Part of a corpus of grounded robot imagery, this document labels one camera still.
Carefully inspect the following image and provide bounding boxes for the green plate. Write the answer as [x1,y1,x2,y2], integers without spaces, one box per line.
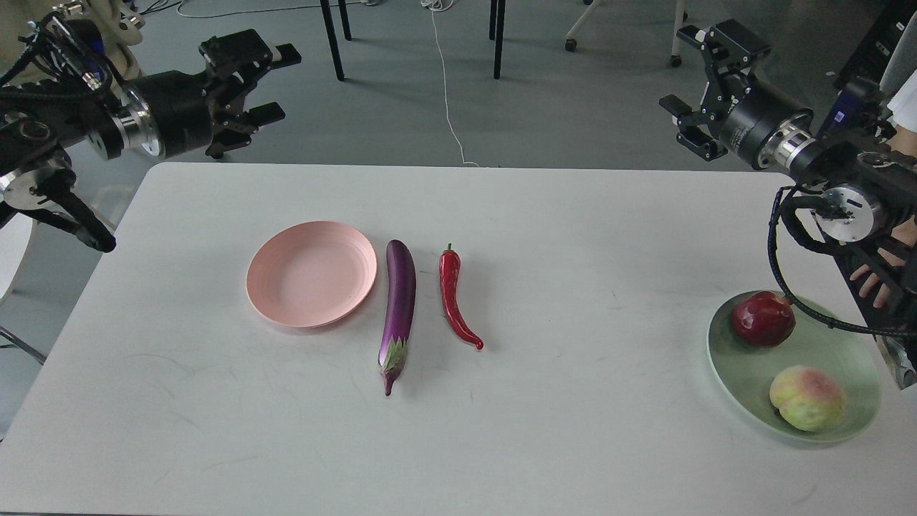
[707,291,882,444]

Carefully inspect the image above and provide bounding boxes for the person's hand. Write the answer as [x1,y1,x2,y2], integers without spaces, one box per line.
[849,219,917,309]

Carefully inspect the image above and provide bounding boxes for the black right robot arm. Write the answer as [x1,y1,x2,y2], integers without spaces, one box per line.
[659,19,915,340]

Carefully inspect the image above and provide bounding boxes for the red pomegranate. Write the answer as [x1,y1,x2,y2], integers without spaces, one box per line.
[729,291,797,348]

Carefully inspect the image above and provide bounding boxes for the white floor cable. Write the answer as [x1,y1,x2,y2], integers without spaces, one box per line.
[419,0,479,168]

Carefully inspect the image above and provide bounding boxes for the purple eggplant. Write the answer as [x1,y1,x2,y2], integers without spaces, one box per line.
[378,239,416,396]

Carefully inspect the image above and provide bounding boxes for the green pink peach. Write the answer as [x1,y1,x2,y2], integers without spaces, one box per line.
[767,365,848,432]

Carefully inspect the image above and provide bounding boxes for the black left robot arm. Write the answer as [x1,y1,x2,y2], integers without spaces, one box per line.
[2,1,301,252]

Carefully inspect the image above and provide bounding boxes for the pink plate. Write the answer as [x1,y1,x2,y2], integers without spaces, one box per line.
[245,220,378,328]

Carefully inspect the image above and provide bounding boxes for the red chili pepper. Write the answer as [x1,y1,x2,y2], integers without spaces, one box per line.
[438,244,484,350]

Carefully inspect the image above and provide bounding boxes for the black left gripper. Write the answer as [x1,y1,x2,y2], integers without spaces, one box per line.
[133,29,302,159]

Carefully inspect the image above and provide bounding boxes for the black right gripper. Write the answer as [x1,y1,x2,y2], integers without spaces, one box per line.
[659,19,815,171]

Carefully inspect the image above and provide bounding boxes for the black table legs left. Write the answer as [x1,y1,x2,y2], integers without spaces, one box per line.
[319,0,352,82]

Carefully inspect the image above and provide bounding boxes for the black table legs right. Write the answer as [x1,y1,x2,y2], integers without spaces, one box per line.
[488,0,506,80]

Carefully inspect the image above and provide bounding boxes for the white rolling chair base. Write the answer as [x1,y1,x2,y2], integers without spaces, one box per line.
[563,1,688,69]

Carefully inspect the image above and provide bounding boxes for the black table legs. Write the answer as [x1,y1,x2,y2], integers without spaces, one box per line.
[488,0,506,80]
[319,0,352,82]

